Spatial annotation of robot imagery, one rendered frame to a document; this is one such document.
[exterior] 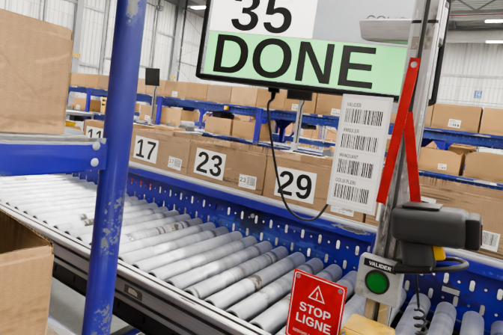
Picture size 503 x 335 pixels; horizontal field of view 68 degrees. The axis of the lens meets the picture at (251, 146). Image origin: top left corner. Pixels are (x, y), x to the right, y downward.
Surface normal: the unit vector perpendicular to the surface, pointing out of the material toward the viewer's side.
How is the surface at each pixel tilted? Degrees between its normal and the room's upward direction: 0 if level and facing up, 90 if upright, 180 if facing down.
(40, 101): 90
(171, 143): 90
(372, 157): 90
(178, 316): 90
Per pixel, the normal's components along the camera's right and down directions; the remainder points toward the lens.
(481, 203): -0.53, 0.00
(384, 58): -0.22, -0.03
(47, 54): 0.84, 0.16
